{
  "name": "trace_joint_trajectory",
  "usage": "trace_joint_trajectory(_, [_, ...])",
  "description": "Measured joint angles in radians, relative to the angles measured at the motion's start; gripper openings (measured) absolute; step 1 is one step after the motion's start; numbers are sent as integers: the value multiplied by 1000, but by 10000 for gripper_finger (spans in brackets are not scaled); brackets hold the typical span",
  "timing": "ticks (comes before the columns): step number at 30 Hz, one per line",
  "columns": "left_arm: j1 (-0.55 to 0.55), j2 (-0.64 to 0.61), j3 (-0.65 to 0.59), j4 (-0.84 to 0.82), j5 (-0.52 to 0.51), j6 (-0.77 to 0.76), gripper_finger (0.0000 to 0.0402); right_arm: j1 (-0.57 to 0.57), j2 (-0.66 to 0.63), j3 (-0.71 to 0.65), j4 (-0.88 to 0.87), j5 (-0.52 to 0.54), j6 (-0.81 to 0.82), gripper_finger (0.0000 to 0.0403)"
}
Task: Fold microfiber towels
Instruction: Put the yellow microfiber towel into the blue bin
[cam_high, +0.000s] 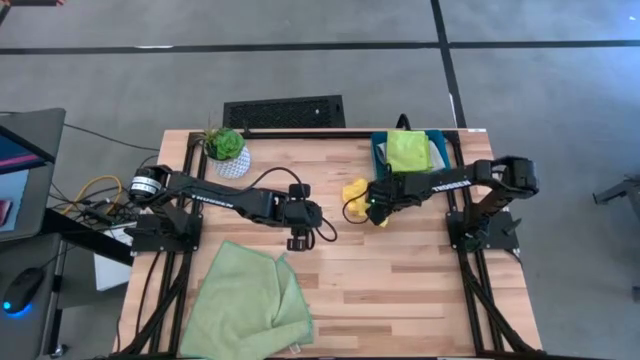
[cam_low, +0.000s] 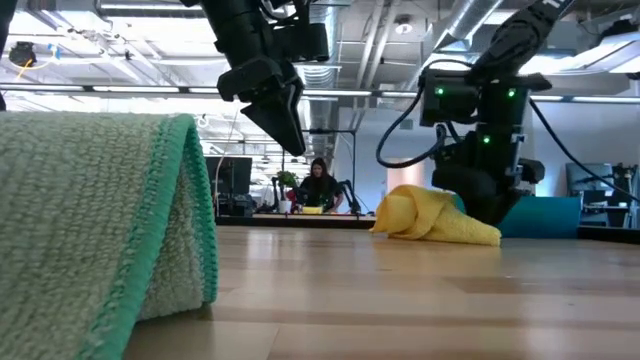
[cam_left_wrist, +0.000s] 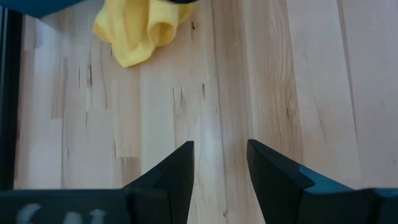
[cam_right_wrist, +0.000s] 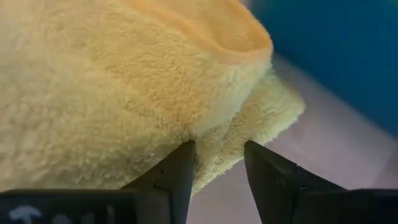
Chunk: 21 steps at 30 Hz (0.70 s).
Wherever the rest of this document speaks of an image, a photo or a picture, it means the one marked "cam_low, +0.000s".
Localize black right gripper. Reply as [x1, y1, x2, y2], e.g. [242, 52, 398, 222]
[432, 74, 551, 226]

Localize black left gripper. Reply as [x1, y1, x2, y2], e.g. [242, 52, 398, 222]
[217, 55, 307, 157]

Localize yellow microfiber towel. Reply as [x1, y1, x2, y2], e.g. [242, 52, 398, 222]
[369, 183, 503, 247]

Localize teal plastic bin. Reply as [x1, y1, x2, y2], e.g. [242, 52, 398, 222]
[452, 193, 584, 240]

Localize small leafy plant white pot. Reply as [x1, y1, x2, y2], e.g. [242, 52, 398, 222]
[276, 170, 299, 215]

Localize person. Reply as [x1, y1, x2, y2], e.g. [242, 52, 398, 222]
[298, 157, 345, 214]

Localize wide dark monitor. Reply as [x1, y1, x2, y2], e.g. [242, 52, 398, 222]
[204, 155, 254, 197]

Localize dark computer monitor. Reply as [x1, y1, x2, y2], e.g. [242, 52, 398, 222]
[564, 162, 615, 194]

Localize background work table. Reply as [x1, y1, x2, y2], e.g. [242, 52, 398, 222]
[215, 213, 376, 230]

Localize linear ceiling light strip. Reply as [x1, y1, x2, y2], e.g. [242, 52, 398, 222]
[0, 83, 640, 105]

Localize pale green towel teal edge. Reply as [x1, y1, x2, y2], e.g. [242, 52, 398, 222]
[0, 110, 220, 360]

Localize black ceiling device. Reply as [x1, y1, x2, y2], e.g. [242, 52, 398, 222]
[8, 41, 37, 68]

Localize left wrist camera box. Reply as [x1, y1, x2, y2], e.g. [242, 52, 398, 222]
[272, 22, 331, 64]

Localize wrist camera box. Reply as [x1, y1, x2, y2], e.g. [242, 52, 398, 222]
[272, 22, 331, 64]
[419, 69, 481, 126]

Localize black camera cable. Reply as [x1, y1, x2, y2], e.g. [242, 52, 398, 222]
[374, 58, 474, 170]

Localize long black arm cable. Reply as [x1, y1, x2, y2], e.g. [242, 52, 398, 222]
[528, 98, 640, 202]

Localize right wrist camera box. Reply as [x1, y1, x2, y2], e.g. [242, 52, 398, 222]
[419, 69, 481, 126]

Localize silver ceiling duct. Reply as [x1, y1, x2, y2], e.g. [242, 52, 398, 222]
[299, 0, 344, 89]

